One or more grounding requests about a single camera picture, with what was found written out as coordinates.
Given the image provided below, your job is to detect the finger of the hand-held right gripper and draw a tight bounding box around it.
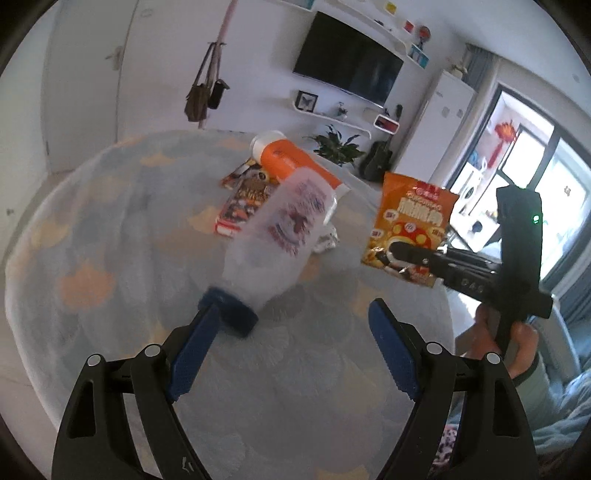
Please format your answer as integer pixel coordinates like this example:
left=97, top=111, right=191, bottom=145
left=389, top=242, right=502, bottom=278
left=433, top=267, right=504, bottom=301

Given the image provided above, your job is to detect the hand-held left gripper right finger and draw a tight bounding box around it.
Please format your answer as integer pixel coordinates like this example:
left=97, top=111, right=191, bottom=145
left=368, top=298, right=540, bottom=480

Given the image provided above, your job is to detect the orange snack bag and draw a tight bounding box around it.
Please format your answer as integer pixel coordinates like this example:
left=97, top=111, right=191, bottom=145
left=361, top=172, right=461, bottom=289

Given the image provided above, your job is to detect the clear plastic bottle blue cap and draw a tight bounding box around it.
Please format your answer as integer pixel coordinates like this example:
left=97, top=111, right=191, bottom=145
left=198, top=166, right=341, bottom=340

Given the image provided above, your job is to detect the curved white wall shelf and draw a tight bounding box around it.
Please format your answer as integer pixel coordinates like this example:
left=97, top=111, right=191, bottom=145
left=291, top=89, right=373, bottom=139

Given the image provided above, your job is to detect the small black hanging bag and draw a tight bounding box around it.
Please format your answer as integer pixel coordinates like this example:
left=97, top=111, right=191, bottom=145
left=207, top=79, right=230, bottom=110

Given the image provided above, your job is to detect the red hanging decoration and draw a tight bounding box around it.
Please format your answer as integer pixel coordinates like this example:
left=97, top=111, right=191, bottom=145
left=488, top=120, right=519, bottom=165

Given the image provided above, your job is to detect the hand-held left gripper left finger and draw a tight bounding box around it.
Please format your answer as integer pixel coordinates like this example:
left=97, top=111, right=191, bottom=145
left=51, top=302, right=222, bottom=480

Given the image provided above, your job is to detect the white and red box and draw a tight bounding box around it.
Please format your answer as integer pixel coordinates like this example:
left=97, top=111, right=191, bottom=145
left=372, top=114, right=400, bottom=135

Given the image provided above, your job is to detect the brown hanging bag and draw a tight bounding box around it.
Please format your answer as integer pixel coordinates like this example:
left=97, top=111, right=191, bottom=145
left=185, top=43, right=216, bottom=123

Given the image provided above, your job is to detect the green potted plant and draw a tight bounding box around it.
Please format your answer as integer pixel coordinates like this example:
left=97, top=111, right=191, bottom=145
left=304, top=124, right=366, bottom=168

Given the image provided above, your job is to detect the red snack packet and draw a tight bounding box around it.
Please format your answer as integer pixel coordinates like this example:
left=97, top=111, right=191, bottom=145
left=214, top=159, right=283, bottom=239

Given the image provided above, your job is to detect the orange and white bottle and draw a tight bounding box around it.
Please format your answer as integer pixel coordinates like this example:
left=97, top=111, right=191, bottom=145
left=249, top=130, right=348, bottom=208

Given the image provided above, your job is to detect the white refrigerator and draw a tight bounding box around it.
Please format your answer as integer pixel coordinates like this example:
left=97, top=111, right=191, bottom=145
left=394, top=69, right=478, bottom=188

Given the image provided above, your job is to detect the grey curtain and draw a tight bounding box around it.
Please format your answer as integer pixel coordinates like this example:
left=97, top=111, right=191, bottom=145
left=461, top=43, right=503, bottom=95

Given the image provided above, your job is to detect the pink coat stand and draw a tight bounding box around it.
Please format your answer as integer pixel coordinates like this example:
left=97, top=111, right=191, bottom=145
left=198, top=0, right=240, bottom=131

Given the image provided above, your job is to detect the white washing machine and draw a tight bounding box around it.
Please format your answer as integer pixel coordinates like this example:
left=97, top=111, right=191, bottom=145
left=454, top=162, right=496, bottom=219

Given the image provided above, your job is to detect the blue patterned tablecloth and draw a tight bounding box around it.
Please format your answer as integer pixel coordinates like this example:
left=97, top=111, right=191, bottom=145
left=4, top=129, right=455, bottom=480

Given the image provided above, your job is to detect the black framed glass door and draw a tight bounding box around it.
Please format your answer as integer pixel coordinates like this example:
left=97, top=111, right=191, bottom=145
left=449, top=82, right=591, bottom=298

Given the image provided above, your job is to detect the crumpled white wrapper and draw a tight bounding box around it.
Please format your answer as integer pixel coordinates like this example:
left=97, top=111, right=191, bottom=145
left=313, top=225, right=341, bottom=256

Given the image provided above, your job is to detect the person's right hand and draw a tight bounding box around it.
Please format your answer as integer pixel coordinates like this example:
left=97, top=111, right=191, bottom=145
left=457, top=305, right=540, bottom=376

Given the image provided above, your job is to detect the person's right forearm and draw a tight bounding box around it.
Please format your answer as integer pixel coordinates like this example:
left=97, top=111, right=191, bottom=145
left=512, top=354, right=557, bottom=418

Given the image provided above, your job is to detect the light blue fluffy cloth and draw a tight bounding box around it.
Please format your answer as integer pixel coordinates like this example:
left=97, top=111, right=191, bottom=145
left=526, top=357, right=591, bottom=464

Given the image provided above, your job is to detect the black flat television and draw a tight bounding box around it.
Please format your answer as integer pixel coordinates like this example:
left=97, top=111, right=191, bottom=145
left=293, top=11, right=405, bottom=108

